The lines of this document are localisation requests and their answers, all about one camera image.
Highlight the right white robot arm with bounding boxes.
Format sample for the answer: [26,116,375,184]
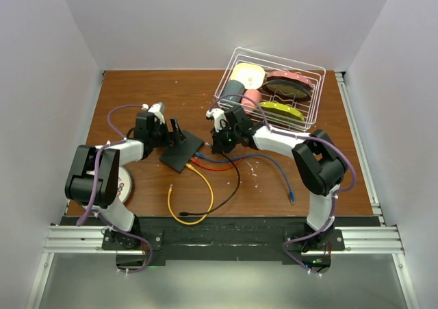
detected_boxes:
[206,106,352,249]

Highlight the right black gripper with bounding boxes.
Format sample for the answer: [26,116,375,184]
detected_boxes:
[211,122,240,155]

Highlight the green plate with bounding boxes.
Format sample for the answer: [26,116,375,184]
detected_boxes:
[254,101,305,123]

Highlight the black network switch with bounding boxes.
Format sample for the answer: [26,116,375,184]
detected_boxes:
[159,130,204,173]

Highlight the blue ethernet cable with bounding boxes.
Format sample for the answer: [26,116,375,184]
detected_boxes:
[194,152,296,206]

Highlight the grey cup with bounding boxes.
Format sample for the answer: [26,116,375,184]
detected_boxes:
[222,80,245,103]

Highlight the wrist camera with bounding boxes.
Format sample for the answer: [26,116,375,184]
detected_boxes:
[205,108,227,132]
[148,102,166,124]

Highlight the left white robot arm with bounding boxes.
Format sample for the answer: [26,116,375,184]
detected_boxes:
[64,112,185,249]

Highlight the yellow ethernet cable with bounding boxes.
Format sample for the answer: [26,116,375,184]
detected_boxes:
[166,162,215,226]

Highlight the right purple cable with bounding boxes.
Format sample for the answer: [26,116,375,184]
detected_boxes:
[207,93,357,275]

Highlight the black ethernet cable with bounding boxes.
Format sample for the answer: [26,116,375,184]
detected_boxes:
[178,151,242,218]

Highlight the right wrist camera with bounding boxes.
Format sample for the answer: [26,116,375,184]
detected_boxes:
[205,108,227,132]

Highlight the pink plate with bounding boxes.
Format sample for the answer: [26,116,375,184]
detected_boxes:
[266,71,313,88]

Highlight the dark brown plate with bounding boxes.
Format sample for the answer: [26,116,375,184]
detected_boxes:
[262,79,311,101]

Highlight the white round tape roll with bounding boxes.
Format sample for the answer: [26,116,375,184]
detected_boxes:
[75,166,133,209]

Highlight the white wire dish rack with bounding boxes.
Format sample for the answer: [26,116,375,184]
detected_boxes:
[214,47,326,132]

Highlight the red ethernet cable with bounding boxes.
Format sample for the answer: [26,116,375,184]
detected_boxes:
[190,154,244,172]

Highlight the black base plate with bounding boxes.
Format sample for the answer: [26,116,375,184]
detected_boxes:
[102,215,345,267]

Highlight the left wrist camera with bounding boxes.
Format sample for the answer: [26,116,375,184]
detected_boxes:
[148,102,166,124]

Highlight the pink cup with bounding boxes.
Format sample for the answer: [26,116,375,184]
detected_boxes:
[241,89,262,114]

